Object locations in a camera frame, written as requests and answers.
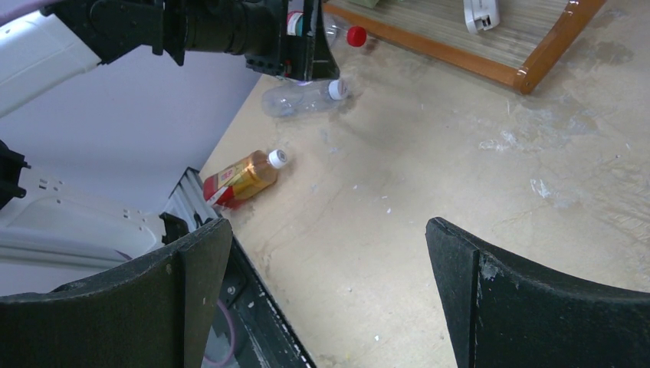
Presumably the amber bottle red gold label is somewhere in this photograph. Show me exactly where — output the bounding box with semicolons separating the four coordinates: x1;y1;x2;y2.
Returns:
203;149;288;209

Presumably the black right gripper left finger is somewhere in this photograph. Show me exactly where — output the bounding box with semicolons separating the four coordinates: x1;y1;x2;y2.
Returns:
1;219;232;367

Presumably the clear bottle white cap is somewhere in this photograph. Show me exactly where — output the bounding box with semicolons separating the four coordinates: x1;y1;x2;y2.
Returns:
261;79;350;118

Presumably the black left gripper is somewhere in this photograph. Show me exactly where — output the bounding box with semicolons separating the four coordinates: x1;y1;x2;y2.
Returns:
243;0;340;81

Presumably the white stapler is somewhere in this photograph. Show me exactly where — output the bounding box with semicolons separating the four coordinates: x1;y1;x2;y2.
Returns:
463;0;501;35

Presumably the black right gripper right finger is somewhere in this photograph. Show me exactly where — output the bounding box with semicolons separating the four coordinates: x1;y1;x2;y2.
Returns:
425;217;649;367

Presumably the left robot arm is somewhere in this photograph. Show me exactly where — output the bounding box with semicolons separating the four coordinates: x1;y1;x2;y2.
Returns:
1;1;340;258

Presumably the wooden shelf rack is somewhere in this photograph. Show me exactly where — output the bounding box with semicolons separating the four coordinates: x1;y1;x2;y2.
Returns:
323;1;604;95

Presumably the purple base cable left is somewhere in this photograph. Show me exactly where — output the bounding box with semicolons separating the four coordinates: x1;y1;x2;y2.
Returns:
202;299;238;368

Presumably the clear bottle red label by shelf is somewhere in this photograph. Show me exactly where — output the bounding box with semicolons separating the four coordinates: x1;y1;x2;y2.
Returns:
287;11;367;48

